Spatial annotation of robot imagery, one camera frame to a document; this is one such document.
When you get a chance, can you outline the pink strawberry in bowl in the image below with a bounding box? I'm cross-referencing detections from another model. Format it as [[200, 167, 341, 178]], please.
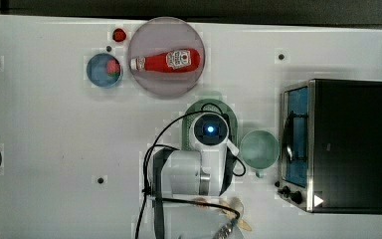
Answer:
[[105, 60, 120, 77]]

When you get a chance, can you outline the mint green plastic strainer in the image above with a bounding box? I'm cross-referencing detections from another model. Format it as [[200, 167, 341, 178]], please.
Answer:
[[181, 91, 238, 150]]

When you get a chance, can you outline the large lilac plate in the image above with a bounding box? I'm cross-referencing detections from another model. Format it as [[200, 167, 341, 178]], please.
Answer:
[[127, 17, 206, 98]]

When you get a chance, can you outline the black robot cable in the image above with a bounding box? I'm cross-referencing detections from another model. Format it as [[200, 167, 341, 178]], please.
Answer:
[[133, 103, 247, 239]]

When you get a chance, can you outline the black silver toaster oven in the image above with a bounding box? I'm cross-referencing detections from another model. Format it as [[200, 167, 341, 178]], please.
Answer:
[[275, 79, 382, 215]]

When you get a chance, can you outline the red strawberry on table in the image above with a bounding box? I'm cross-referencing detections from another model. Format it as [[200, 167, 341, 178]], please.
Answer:
[[112, 28, 126, 43]]

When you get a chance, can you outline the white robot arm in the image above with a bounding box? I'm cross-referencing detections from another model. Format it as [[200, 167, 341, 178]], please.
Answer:
[[150, 111, 239, 239]]

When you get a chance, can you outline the small blue bowl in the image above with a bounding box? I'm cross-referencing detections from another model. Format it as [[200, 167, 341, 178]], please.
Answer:
[[86, 53, 123, 88]]

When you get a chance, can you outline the mint green cup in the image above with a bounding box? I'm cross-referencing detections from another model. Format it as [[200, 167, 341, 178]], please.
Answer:
[[240, 130, 280, 178]]

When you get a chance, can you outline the red ketchup bottle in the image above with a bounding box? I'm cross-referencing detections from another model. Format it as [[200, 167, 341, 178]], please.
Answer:
[[129, 48, 201, 73]]

